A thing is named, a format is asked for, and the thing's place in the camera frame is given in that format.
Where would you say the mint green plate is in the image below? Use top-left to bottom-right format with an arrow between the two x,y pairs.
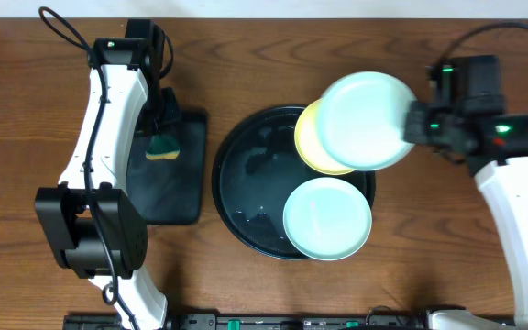
282,177 -> 372,261
316,71 -> 416,171

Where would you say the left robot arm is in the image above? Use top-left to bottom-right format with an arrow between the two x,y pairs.
35,37 -> 172,329

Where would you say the black round tray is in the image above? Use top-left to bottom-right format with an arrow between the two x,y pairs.
211,104 -> 377,261

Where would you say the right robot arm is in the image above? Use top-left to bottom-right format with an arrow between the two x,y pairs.
403,102 -> 528,329

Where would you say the black rectangular tray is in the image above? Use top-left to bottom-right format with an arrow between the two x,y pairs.
126,107 -> 208,226

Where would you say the green yellow sponge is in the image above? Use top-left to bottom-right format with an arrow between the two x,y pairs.
146,134 -> 181,160

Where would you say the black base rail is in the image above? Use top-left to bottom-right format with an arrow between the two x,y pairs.
62,308 -> 427,330

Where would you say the yellow plate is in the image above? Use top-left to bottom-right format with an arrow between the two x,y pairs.
294,99 -> 354,176

